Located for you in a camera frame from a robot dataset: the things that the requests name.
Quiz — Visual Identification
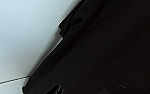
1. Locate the black garment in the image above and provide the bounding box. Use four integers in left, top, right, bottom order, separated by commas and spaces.
22, 0, 150, 94

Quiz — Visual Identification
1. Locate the white wardrobe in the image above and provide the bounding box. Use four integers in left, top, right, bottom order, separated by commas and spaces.
0, 0, 83, 94

